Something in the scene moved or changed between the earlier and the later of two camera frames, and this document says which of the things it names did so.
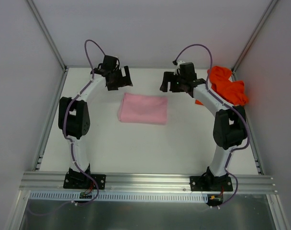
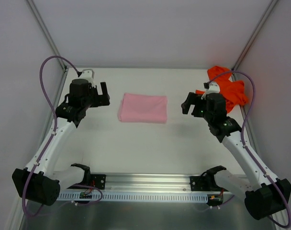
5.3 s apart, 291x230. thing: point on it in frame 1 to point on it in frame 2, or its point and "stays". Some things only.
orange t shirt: x=232 y=92 stays
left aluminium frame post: x=56 y=50 stays
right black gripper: x=171 y=83 to x=194 y=106
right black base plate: x=210 y=183 stays
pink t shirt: x=135 y=108 stays
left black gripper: x=119 y=78 to x=99 y=96
